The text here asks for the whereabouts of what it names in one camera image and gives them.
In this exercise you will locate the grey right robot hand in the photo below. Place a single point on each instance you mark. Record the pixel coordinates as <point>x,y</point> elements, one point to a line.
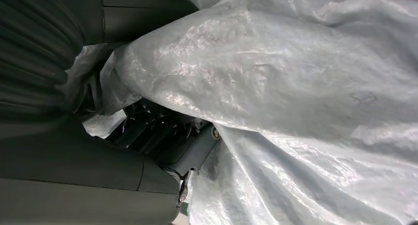
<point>81,171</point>

